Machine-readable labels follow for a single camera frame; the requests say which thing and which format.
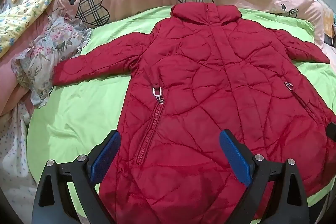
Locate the red quilted coat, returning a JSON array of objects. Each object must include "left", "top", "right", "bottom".
[{"left": 52, "top": 3, "right": 336, "bottom": 224}]

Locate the floral ruffled cloth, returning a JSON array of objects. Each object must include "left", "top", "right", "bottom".
[{"left": 11, "top": 7, "right": 92, "bottom": 109}]

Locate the pink bed sheet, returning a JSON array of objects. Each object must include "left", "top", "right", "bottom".
[{"left": 0, "top": 1, "right": 58, "bottom": 119}]

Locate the green blanket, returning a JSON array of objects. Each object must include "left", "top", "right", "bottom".
[{"left": 26, "top": 7, "right": 336, "bottom": 224}]

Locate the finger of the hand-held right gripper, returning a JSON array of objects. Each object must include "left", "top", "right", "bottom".
[{"left": 327, "top": 122, "right": 336, "bottom": 146}]

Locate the yellow floral quilt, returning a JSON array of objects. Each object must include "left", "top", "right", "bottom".
[{"left": 0, "top": 0, "right": 65, "bottom": 59}]

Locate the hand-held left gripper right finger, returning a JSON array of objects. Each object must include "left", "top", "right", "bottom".
[{"left": 219, "top": 130, "right": 310, "bottom": 224}]

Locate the white dotted sheet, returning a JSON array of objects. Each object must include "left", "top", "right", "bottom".
[{"left": 0, "top": 103, "right": 40, "bottom": 214}]

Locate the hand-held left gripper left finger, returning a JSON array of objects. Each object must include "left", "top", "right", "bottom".
[{"left": 31, "top": 130, "right": 122, "bottom": 224}]

